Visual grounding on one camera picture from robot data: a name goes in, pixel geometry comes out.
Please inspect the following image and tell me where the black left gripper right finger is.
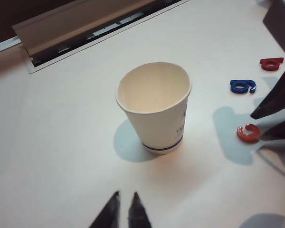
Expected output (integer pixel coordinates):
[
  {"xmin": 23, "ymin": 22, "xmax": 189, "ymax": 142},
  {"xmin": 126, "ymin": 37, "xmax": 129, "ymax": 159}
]
[{"xmin": 127, "ymin": 191, "xmax": 152, "ymax": 228}]

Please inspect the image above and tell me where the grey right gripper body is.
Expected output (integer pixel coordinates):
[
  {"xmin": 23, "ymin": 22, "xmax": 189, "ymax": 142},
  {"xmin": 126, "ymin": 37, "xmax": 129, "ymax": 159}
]
[{"xmin": 262, "ymin": 0, "xmax": 285, "ymax": 59}]

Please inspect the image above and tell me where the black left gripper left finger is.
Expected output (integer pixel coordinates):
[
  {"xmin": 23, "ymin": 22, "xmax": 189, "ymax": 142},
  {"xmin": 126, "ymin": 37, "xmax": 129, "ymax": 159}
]
[{"xmin": 88, "ymin": 190, "xmax": 121, "ymax": 228}]

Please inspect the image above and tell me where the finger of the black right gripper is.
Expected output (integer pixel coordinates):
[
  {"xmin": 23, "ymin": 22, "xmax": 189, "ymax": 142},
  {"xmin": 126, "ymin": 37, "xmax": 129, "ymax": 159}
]
[
  {"xmin": 250, "ymin": 57, "xmax": 285, "ymax": 120},
  {"xmin": 258, "ymin": 116, "xmax": 285, "ymax": 142}
]

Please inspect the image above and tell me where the red magnet letter c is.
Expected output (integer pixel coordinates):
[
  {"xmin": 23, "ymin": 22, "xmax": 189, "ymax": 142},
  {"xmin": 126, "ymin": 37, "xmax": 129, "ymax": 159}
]
[{"xmin": 236, "ymin": 123, "xmax": 261, "ymax": 143}]

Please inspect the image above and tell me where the blue magnet letter g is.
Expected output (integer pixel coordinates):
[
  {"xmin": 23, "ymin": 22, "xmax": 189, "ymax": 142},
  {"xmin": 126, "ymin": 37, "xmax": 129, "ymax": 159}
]
[{"xmin": 229, "ymin": 79, "xmax": 257, "ymax": 94}]

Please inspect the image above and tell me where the red magnet letter q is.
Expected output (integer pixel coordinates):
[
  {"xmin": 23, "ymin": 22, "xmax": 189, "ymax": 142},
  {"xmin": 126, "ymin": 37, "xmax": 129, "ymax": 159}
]
[{"xmin": 259, "ymin": 57, "xmax": 285, "ymax": 71}]

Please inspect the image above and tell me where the white paper cup blue band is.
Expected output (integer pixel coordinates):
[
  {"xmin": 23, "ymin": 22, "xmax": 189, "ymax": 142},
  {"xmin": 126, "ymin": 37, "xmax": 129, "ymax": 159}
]
[{"xmin": 115, "ymin": 62, "xmax": 192, "ymax": 156}]

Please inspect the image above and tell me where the table cable tray lid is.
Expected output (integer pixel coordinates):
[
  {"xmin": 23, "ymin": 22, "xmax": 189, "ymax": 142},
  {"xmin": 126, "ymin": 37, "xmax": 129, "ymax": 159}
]
[{"xmin": 26, "ymin": 0, "xmax": 192, "ymax": 75}]

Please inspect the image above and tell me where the beige cable tray lid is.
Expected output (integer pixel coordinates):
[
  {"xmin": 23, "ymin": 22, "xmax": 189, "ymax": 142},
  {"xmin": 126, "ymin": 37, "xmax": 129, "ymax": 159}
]
[{"xmin": 11, "ymin": 0, "xmax": 183, "ymax": 60}]

